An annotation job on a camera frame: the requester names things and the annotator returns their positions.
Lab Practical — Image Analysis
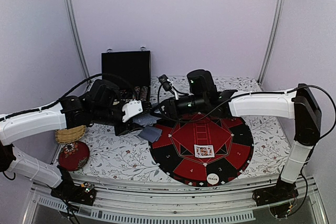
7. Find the face-down card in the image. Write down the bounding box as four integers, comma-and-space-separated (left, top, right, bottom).
142, 126, 162, 143

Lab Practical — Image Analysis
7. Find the red floral round cushion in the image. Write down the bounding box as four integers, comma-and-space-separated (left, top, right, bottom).
58, 141, 90, 172

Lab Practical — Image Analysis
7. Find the black poker chip case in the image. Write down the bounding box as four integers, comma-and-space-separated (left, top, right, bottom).
101, 50, 151, 101

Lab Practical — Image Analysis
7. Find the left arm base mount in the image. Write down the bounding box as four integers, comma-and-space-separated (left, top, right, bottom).
51, 180, 97, 206

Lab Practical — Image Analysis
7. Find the round red black poker mat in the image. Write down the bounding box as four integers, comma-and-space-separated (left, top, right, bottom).
150, 113, 254, 187

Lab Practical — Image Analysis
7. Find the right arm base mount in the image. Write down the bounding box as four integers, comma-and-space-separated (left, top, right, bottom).
252, 178, 299, 219

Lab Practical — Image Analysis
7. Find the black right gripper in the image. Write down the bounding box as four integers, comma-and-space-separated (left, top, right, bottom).
150, 94, 207, 121

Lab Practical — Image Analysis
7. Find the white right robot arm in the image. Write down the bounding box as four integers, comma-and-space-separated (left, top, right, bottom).
150, 69, 324, 201

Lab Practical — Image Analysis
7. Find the woven bamboo tray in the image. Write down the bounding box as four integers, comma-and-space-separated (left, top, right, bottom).
55, 125, 86, 144

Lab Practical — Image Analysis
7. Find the aluminium frame post left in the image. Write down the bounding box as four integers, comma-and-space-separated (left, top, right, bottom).
64, 0, 90, 78

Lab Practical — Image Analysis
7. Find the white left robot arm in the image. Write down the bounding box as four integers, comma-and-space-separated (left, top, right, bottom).
1, 79, 150, 200

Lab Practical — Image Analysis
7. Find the far right chip row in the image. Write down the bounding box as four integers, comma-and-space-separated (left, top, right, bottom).
140, 86, 149, 101

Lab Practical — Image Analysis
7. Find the white blue dealer button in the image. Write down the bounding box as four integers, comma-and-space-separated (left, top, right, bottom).
206, 173, 219, 185

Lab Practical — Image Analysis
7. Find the face-up king card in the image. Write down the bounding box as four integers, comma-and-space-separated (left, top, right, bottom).
194, 145, 215, 158

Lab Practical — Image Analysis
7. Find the blue playing card deck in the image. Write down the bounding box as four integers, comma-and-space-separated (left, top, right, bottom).
132, 114, 159, 126

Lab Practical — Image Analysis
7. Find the floral white tablecloth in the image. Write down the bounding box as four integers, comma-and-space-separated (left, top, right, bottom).
52, 76, 297, 183

